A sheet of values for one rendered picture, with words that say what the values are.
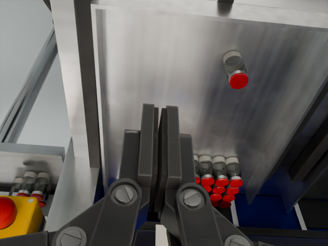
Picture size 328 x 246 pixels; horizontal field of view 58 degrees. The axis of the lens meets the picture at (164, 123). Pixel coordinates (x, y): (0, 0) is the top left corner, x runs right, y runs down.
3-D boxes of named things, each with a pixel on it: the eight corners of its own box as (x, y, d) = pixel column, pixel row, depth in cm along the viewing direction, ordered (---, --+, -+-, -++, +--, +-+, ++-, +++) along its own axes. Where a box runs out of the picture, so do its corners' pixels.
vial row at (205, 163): (235, 164, 50) (240, 188, 47) (130, 157, 49) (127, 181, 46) (239, 156, 49) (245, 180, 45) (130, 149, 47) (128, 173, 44)
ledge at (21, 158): (72, 190, 60) (70, 199, 59) (6, 186, 59) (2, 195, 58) (64, 146, 50) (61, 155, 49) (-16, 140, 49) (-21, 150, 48)
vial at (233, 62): (238, 66, 36) (245, 89, 33) (220, 65, 36) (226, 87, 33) (243, 51, 34) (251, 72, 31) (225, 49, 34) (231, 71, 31)
